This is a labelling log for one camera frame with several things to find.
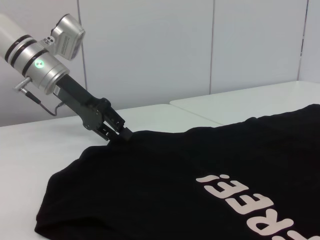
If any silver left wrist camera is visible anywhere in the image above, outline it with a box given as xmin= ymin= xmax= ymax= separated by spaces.
xmin=51 ymin=13 xmax=86 ymax=62

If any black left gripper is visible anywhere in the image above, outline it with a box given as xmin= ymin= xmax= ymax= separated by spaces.
xmin=53 ymin=74 xmax=133 ymax=146

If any black shirt with FREE! print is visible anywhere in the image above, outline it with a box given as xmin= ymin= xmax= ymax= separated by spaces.
xmin=34 ymin=103 xmax=320 ymax=240

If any left gripper cable with plug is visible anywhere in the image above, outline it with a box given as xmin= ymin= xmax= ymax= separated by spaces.
xmin=13 ymin=77 xmax=64 ymax=117

